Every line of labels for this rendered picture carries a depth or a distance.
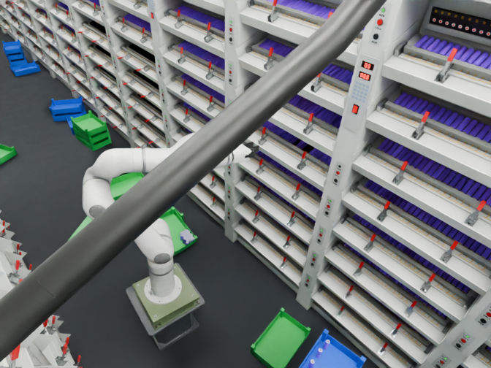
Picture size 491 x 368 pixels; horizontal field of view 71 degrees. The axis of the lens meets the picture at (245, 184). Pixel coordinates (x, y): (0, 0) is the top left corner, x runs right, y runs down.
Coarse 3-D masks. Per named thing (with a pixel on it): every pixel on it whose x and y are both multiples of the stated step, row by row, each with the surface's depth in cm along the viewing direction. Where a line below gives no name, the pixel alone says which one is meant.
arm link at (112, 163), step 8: (104, 152) 123; (112, 152) 122; (120, 152) 123; (128, 152) 124; (136, 152) 125; (96, 160) 124; (104, 160) 121; (112, 160) 121; (120, 160) 122; (128, 160) 123; (136, 160) 124; (88, 168) 131; (96, 168) 123; (104, 168) 122; (112, 168) 122; (120, 168) 123; (128, 168) 124; (136, 168) 125; (88, 176) 132; (96, 176) 131; (104, 176) 125; (112, 176) 125
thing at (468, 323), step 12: (480, 300) 121; (480, 312) 123; (456, 324) 138; (468, 324) 129; (480, 324) 125; (456, 336) 136; (480, 336) 128; (444, 348) 143; (456, 348) 138; (468, 348) 134; (432, 360) 151; (456, 360) 141
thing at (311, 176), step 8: (256, 136) 183; (264, 136) 182; (256, 144) 180; (264, 144) 178; (272, 144) 177; (264, 152) 179; (272, 152) 174; (280, 152) 173; (280, 160) 171; (288, 160) 169; (296, 160) 168; (304, 160) 167; (288, 168) 171; (296, 168) 165; (304, 168) 164; (320, 168) 162; (304, 176) 163; (312, 176) 161; (320, 176) 160; (312, 184) 163; (320, 184) 157
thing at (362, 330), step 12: (324, 288) 202; (324, 300) 200; (336, 300) 197; (336, 312) 195; (348, 312) 194; (348, 324) 190; (360, 324) 189; (360, 336) 186; (372, 336) 185; (372, 348) 181; (384, 348) 176; (396, 348) 177; (384, 360) 177; (396, 360) 176; (408, 360) 173
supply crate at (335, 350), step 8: (320, 336) 155; (328, 336) 156; (320, 344) 157; (336, 344) 155; (312, 352) 154; (328, 352) 155; (336, 352) 155; (344, 352) 154; (352, 352) 150; (304, 360) 147; (320, 360) 152; (328, 360) 152; (336, 360) 152; (344, 360) 152; (352, 360) 152; (360, 360) 146
